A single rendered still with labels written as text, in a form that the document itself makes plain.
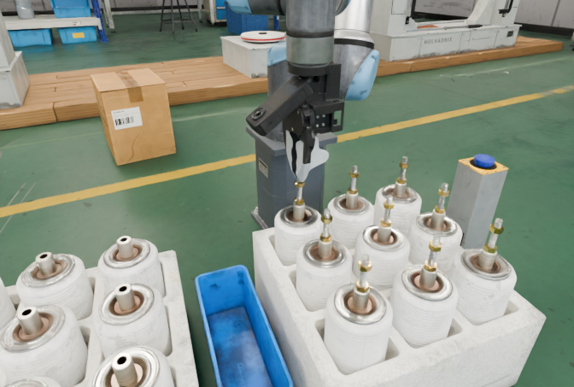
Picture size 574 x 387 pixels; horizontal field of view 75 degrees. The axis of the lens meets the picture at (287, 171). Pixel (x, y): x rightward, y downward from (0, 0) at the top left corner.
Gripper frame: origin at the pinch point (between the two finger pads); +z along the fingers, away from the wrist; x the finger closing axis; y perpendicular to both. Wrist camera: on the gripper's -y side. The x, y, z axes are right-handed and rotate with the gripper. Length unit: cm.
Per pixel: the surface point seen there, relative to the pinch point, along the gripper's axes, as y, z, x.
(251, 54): 59, 12, 171
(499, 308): 20.9, 14.9, -30.7
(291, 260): -2.7, 16.8, -3.5
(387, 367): -1.0, 16.7, -29.7
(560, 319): 51, 35, -29
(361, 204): 14.1, 9.4, -2.4
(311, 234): 0.9, 10.9, -4.7
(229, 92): 41, 32, 163
